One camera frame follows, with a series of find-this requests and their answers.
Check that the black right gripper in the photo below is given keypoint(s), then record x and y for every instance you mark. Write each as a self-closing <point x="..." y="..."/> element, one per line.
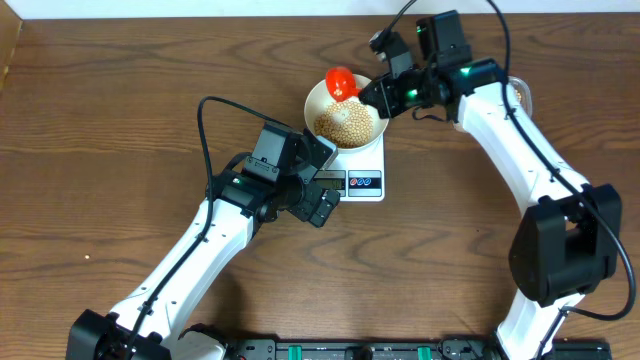
<point x="387" y="106"/>

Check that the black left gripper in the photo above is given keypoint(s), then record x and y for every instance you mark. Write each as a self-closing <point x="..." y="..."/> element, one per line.
<point x="303" y="209"/>

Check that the red measuring scoop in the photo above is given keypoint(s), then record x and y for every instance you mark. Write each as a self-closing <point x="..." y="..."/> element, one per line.
<point x="341" y="84"/>

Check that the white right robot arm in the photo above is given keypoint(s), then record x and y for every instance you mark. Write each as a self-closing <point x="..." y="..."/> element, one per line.
<point x="567" y="241"/>

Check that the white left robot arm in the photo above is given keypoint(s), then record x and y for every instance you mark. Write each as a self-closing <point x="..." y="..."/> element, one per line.
<point x="149" y="323"/>

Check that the beige bowl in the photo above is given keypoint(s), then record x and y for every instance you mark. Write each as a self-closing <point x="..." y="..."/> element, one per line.
<point x="319" y="99"/>

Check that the soybeans in bowl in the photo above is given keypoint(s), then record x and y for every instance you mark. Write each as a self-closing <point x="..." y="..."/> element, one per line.
<point x="347" y="124"/>

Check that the white digital kitchen scale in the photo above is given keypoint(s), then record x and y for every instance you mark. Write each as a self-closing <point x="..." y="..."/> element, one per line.
<point x="358" y="175"/>

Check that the clear plastic container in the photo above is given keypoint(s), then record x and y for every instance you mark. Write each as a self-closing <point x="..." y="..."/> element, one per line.
<point x="523" y="94"/>

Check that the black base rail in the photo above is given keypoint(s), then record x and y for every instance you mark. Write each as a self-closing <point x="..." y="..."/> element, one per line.
<point x="380" y="349"/>

